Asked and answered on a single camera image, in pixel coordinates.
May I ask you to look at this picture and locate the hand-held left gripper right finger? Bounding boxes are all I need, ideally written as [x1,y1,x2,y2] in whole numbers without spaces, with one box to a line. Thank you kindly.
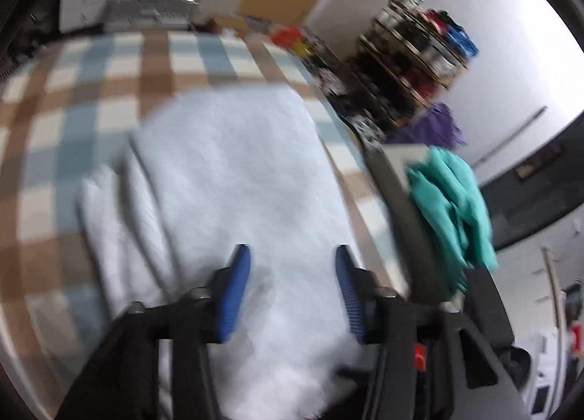
[334,244,525,420]

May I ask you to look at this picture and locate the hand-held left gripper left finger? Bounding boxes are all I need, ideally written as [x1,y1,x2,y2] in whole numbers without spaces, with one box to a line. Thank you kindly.
[55,243,253,420]

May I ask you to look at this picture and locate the light grey hoodie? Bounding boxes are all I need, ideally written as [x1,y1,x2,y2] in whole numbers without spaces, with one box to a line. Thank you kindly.
[77,82,379,420]

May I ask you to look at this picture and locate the grey chair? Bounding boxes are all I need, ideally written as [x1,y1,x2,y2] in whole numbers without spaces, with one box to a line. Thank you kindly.
[365,143,459,308]

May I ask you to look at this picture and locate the teal cloth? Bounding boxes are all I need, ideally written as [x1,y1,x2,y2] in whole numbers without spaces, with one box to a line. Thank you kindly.
[405,145,499,295]

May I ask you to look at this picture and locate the purple cloth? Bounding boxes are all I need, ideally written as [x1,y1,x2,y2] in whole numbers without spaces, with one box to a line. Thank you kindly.
[387,102,467,150]

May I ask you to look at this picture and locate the white stick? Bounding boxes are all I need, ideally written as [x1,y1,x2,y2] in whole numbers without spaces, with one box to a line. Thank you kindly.
[541,246,572,341]

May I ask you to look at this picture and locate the wooden shelf rack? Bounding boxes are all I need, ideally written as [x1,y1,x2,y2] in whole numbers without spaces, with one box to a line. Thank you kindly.
[319,0,481,140]

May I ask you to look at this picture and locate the checkered blanket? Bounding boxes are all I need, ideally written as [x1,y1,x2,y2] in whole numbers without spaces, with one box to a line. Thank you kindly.
[0,30,411,402]

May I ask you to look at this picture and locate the red plastic item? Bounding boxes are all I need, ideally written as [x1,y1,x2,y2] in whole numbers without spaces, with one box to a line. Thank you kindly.
[273,28,305,50]

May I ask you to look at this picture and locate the silver ribbed suitcase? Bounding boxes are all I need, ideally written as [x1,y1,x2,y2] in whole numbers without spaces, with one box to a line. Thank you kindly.
[104,0,198,31]

